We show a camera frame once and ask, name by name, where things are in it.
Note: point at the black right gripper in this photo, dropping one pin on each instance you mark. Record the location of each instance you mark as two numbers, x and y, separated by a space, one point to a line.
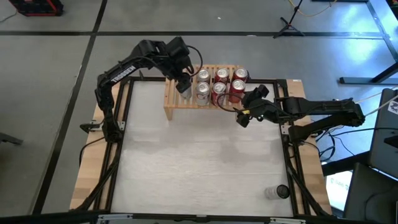
262 110

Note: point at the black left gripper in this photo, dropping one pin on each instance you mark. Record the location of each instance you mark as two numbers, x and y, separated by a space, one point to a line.
177 66

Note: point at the red Coca-Cola can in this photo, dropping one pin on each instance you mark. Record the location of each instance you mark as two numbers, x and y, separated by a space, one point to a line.
236 93
240 74

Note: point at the silver soda can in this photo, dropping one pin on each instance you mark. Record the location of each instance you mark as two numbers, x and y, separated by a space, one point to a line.
203 75

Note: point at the silver Diet Coke can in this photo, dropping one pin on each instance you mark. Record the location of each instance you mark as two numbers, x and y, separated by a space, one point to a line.
202 96

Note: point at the red cola can black lettering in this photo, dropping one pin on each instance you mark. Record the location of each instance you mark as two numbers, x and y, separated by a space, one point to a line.
217 96

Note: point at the red soda can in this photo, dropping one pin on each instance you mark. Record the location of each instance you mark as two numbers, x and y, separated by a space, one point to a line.
222 74

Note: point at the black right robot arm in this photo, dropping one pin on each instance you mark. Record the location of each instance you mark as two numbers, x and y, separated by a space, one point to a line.
326 107

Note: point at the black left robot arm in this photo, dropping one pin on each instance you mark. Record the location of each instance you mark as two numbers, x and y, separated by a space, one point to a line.
102 93

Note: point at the wooden slatted shelf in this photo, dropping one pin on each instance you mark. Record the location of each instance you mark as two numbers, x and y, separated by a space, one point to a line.
180 106

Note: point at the black tripod stand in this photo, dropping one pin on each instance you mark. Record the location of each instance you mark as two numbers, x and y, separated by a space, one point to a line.
288 27

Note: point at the black desk bar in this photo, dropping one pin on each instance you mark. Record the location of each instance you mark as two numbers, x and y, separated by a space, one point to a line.
342 165

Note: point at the white printed paper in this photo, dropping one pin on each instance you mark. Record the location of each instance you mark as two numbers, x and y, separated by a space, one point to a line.
339 189

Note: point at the grey panel with sticker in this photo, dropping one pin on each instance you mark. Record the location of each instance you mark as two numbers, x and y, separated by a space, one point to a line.
384 149

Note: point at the black chair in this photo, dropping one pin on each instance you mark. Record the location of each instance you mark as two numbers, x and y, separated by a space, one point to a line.
373 199

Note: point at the red and black crate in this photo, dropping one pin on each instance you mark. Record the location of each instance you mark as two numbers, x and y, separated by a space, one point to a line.
37 7

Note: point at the grey floor object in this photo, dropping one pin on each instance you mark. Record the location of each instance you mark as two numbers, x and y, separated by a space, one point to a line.
9 138

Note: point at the black crossbar with brackets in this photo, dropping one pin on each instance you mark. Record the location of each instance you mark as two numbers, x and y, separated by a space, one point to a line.
46 217

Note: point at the black aluminium table frame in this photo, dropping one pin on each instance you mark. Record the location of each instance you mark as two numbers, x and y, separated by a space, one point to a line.
155 79

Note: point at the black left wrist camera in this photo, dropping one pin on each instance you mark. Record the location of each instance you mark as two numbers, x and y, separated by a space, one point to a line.
178 46

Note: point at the black desk frame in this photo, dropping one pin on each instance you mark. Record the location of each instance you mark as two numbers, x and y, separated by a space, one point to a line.
357 80

